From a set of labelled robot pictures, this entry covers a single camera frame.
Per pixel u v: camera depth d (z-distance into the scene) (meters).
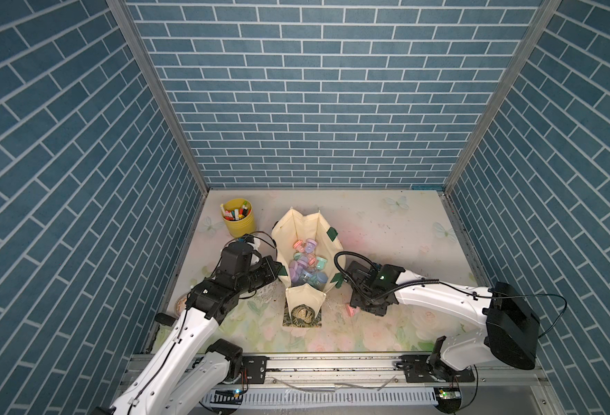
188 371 0.46
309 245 0.94
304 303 0.78
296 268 0.86
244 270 0.57
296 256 0.95
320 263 0.89
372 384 0.72
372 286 0.60
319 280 0.81
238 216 0.94
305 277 0.85
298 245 0.94
